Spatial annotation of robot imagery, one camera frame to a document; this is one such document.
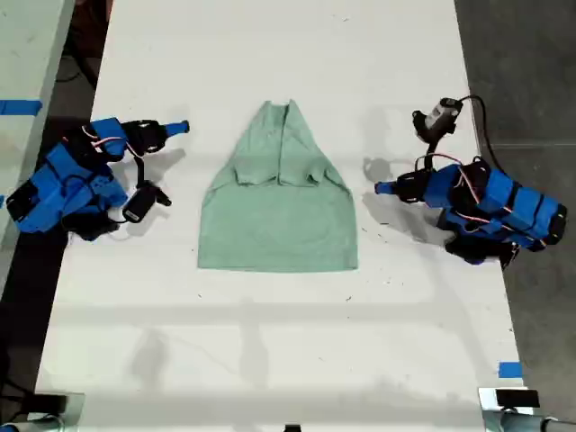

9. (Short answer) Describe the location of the small black box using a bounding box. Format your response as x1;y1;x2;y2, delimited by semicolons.
494;389;541;409

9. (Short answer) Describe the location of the black floor cable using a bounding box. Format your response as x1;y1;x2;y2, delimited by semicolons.
0;377;32;413

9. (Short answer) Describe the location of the metal table clamp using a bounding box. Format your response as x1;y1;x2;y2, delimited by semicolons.
26;391;86;432
477;386;542;432

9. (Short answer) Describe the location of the black camera stalk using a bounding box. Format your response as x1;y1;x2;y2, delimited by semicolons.
133;154;173;207
416;133;446;175

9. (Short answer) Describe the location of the pale green T-shirt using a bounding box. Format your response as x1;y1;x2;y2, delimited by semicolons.
196;98;360;273

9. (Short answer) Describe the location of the small blue tape strip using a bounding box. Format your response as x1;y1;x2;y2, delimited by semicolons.
498;361;525;380

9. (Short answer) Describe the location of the long blue tape strip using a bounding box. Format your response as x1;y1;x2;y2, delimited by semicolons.
0;99;44;116

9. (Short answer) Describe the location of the black camera box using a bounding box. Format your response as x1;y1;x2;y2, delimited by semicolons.
121;186;158;224
411;97;464;137

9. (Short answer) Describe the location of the pale side table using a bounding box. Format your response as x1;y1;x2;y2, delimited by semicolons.
0;0;77;275

